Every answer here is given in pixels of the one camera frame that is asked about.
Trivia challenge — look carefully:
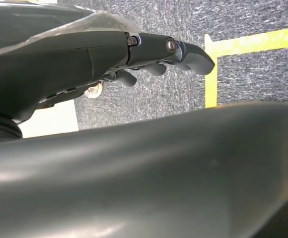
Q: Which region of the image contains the grey robot body shell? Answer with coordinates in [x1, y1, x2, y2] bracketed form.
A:
[0, 101, 288, 238]

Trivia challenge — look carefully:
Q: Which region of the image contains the yellow floor tape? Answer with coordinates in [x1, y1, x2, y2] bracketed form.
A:
[204, 25, 288, 110]

